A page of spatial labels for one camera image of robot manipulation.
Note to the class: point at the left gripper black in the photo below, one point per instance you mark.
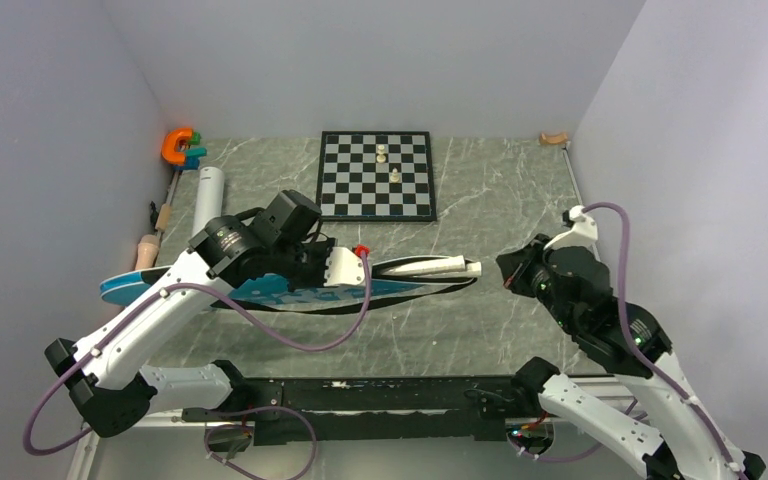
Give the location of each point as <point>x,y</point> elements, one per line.
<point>323,247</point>

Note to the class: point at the teal green toy blocks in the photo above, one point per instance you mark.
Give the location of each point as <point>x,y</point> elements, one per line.
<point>193,151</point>

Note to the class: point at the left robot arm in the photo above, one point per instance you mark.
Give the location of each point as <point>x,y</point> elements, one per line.
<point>107,373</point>

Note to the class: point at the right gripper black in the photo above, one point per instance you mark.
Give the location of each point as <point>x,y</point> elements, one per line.
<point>514,265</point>

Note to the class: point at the aluminium frame rail left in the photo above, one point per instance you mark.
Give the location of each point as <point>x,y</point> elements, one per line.
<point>157,447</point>

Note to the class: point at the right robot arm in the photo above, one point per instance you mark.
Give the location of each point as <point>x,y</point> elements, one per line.
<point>677,440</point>

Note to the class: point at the black white chessboard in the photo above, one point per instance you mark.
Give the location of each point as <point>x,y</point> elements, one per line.
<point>352,187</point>

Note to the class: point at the beige cylinder handle tool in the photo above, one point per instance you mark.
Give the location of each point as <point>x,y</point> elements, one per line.
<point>149,245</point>

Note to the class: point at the white shuttlecock tube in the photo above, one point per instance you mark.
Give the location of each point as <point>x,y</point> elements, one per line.
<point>209,197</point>

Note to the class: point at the orange C-shaped toy block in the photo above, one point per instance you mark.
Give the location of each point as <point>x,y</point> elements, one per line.
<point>175,144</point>

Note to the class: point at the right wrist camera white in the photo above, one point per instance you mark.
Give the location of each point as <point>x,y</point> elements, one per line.
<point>582,230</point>

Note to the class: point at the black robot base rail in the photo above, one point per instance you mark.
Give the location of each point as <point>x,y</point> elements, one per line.
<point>283,410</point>

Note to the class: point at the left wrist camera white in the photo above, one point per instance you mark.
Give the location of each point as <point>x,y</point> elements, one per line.
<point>343,268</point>

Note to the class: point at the small wooden arch block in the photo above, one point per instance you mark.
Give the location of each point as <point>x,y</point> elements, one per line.
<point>552,139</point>

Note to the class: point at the blue racket bag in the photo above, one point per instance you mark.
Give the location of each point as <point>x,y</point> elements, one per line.
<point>271,293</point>

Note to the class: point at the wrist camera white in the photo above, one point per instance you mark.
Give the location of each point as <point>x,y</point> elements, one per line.
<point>343,268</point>
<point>582,230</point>

